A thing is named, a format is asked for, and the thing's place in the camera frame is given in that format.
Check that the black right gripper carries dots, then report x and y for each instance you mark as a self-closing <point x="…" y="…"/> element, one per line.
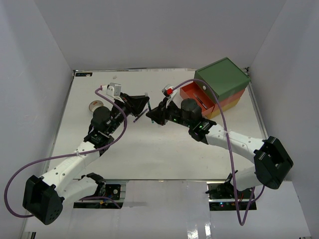
<point x="159" y="114"/>

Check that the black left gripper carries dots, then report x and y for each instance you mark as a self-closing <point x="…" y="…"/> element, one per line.
<point x="139" y="103"/>

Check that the purple pen refill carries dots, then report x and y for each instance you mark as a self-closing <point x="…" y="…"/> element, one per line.
<point x="140" y="115"/>

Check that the green pen refill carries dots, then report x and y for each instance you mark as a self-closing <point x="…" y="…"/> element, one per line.
<point x="149" y="108"/>

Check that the large clear tape roll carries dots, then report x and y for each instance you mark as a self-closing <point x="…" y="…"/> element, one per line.
<point x="94" y="105"/>

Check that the green drawer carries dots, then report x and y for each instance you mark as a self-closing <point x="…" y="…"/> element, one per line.
<point x="206" y="82"/>

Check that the black pen refill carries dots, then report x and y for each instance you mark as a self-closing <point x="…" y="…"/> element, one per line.
<point x="201" y="102"/>

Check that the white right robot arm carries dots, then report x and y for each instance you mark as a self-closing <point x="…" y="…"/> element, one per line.
<point x="271" y="162"/>

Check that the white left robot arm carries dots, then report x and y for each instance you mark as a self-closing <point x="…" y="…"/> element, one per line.
<point x="45" y="196"/>

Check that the green drawer cabinet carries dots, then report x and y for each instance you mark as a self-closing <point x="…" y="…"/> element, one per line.
<point x="230" y="80"/>

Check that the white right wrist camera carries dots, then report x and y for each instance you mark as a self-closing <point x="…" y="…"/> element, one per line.
<point x="169" y="94"/>

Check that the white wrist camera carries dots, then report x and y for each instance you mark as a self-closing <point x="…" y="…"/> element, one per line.
<point x="169" y="94"/>
<point x="114" y="90"/>

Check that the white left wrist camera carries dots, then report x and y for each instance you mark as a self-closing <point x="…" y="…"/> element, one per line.
<point x="114" y="90"/>

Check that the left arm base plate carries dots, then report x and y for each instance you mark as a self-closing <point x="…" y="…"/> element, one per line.
<point x="110" y="196"/>

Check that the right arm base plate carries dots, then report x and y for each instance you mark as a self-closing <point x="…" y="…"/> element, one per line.
<point x="221" y="199"/>

